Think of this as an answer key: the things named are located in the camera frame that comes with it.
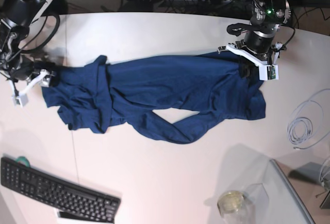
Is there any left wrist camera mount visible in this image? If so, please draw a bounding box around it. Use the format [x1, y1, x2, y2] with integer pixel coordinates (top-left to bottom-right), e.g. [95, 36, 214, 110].
[217, 40, 283, 81]

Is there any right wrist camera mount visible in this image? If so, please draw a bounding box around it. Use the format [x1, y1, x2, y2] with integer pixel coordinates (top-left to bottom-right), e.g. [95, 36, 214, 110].
[9, 69, 56, 108]

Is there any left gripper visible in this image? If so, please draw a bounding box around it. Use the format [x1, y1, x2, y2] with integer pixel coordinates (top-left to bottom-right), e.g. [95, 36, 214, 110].
[226, 23, 276, 78]

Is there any dark blue t-shirt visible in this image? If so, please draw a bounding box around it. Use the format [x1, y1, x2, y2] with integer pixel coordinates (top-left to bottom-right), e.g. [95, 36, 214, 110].
[42, 52, 266, 145]

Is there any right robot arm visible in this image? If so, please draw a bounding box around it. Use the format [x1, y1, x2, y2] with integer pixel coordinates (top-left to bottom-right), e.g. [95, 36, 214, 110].
[1, 0, 65, 83]

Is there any green tape roll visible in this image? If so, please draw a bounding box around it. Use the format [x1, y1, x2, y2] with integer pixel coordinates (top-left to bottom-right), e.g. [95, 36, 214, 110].
[16, 156, 30, 167]

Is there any clear tape roll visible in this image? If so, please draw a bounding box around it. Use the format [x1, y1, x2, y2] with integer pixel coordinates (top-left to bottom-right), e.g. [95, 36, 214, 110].
[217, 190, 244, 217]

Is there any light blue coiled cable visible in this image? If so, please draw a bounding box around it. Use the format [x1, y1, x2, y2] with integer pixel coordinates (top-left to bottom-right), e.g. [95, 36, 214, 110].
[287, 88, 330, 150]

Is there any black computer keyboard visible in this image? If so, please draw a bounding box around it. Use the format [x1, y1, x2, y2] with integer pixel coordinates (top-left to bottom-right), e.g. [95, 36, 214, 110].
[1, 157, 121, 221]

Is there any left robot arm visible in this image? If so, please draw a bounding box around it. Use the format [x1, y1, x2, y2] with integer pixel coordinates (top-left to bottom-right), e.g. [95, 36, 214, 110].
[218, 0, 291, 81]

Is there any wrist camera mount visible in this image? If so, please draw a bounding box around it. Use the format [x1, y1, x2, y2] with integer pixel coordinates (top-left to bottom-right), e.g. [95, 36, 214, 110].
[217, 40, 283, 81]
[9, 69, 56, 108]

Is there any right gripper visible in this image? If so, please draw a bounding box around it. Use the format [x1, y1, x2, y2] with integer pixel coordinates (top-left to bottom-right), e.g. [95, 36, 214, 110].
[5, 57, 60, 87]

